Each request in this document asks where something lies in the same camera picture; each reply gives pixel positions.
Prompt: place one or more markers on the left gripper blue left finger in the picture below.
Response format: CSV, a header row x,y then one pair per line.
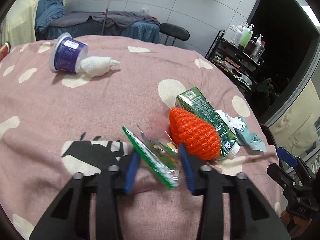
x,y
68,215

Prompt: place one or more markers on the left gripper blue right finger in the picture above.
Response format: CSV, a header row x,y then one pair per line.
x,y
251,215

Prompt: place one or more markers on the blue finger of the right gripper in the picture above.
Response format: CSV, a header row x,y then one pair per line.
x,y
287,157

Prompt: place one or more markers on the green clear snack wrapper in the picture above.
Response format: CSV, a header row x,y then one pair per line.
x,y
159,154

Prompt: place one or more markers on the light blue cloth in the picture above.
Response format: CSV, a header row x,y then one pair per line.
x,y
245,137

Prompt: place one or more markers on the orange foam fruit net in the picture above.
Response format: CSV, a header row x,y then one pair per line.
x,y
199,137

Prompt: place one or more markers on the purple yogurt cup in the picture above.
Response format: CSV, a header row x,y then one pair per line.
x,y
66,54

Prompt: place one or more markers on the person's right hand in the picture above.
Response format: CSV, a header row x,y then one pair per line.
x,y
299,224

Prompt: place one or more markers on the white crumpled paper tissue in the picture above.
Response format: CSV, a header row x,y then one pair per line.
x,y
231,121

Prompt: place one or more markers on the potted plant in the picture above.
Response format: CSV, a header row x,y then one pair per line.
x,y
267,89

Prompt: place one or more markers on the green milk carton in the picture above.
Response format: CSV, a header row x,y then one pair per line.
x,y
195,102

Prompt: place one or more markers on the pink polka dot bed cover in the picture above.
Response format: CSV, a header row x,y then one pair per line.
x,y
32,174

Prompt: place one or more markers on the black trolley cart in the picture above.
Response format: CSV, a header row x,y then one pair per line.
x,y
235,64

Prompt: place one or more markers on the white crumpled tissue by cup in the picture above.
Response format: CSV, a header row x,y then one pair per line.
x,y
96,66

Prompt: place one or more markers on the clear ribbed bottle red cap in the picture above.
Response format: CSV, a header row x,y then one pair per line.
x,y
259,49

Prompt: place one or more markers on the dark brown pump bottle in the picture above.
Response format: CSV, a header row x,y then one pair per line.
x,y
250,46

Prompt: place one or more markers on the green lotion bottle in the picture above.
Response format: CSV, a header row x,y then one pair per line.
x,y
245,38

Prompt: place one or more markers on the white pump bottle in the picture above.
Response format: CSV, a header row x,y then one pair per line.
x,y
235,39

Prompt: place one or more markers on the black round stool chair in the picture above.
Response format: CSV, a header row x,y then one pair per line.
x,y
174,31

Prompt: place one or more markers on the grey blanket on bed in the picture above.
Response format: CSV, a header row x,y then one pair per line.
x,y
122,19

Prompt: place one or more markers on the blue massage bed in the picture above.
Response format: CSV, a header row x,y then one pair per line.
x,y
147,32

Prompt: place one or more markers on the red cylindrical can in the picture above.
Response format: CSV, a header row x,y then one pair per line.
x,y
5,50

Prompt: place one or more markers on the pile of blue sheets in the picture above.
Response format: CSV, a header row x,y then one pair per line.
x,y
48,11

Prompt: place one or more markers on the cream cloth covered chair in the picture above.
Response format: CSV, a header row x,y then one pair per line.
x,y
18,27

